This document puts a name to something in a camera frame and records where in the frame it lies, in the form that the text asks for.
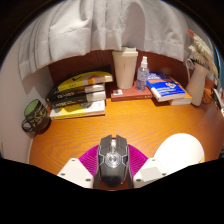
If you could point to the white yellow black mouse pad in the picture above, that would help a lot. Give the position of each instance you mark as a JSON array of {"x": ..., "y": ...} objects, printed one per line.
[{"x": 181, "y": 150}]

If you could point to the cream lidded tumbler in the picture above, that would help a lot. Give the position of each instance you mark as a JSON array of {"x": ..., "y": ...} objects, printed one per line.
[{"x": 125, "y": 68}]

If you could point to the red-brown book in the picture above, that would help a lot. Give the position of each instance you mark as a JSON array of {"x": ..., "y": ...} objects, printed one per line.
[{"x": 128, "y": 95}]

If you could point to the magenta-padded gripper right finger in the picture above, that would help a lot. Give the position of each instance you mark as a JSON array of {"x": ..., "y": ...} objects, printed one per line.
[{"x": 150, "y": 171}]

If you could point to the white pleated curtain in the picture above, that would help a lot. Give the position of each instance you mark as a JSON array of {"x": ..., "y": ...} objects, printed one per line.
[{"x": 100, "y": 26}]

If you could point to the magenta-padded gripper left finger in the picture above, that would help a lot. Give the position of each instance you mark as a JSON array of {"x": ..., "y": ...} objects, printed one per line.
[{"x": 75, "y": 171}]

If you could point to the clear spray bottle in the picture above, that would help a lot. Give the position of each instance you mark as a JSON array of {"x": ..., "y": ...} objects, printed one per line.
[{"x": 142, "y": 78}]

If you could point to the grey black computer mouse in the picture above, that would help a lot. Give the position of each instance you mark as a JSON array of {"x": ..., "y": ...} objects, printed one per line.
[{"x": 113, "y": 160}]

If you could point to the blue book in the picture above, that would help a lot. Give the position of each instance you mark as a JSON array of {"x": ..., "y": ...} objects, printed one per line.
[{"x": 165, "y": 86}]

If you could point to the white pitcher vase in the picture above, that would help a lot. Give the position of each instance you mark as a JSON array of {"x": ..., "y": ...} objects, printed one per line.
[{"x": 197, "y": 85}]

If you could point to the white flower bouquet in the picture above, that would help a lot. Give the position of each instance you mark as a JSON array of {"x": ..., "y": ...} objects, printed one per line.
[{"x": 203, "y": 51}]

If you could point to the yellow white book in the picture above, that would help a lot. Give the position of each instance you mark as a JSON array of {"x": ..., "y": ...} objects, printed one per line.
[{"x": 78, "y": 110}]

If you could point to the black yellow book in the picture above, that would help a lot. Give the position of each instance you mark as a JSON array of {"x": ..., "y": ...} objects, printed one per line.
[{"x": 83, "y": 80}]

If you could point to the orange book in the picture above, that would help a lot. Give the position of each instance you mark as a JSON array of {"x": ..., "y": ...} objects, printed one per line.
[{"x": 183, "y": 99}]

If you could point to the dark green mug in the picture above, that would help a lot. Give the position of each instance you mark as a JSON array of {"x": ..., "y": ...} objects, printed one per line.
[{"x": 36, "y": 115}]

